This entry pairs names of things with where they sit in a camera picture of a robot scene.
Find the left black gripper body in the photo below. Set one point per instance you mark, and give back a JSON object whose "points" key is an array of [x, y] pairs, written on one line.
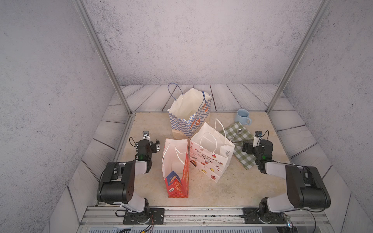
{"points": [[153, 148]]}

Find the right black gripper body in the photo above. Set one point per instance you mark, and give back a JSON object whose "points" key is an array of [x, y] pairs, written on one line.
{"points": [[251, 150]]}

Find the white happy every day bag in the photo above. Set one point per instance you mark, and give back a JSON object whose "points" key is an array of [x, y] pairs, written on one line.
{"points": [[211, 152]]}

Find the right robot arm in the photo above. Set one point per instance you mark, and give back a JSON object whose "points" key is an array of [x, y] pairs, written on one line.
{"points": [[305, 188]]}

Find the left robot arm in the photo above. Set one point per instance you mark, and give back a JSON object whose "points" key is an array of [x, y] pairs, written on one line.
{"points": [[117, 181]]}

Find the red and white paper bag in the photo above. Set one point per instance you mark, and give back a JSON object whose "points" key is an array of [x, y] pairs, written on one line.
{"points": [[175, 167]]}

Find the blue checkered paper bag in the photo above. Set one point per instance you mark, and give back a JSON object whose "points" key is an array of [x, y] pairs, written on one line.
{"points": [[189, 111]]}

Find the green checkered cloth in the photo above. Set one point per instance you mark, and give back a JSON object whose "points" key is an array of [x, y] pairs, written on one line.
{"points": [[247, 160]]}

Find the light blue mug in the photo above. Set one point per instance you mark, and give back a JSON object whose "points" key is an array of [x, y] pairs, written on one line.
{"points": [[243, 116]]}

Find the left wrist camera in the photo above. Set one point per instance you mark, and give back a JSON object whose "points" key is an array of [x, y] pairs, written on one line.
{"points": [[146, 135]]}

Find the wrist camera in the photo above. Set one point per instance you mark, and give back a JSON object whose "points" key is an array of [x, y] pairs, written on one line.
{"points": [[257, 138], [146, 135]]}

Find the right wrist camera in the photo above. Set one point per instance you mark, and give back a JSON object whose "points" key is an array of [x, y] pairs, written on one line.
{"points": [[257, 138]]}

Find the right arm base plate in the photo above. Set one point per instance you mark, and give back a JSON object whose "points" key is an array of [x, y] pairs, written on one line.
{"points": [[255, 216]]}

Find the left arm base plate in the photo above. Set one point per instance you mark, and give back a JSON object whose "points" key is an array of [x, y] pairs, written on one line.
{"points": [[152, 215]]}

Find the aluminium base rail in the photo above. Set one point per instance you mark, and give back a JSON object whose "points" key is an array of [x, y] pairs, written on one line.
{"points": [[195, 219]]}

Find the left metal frame post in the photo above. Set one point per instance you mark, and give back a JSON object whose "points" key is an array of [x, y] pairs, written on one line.
{"points": [[80, 6]]}

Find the metal frame post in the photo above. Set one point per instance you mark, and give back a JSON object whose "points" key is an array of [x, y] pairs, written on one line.
{"points": [[80, 6], [311, 31]]}

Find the right metal frame post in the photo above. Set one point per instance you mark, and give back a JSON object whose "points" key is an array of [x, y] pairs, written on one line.
{"points": [[311, 31]]}

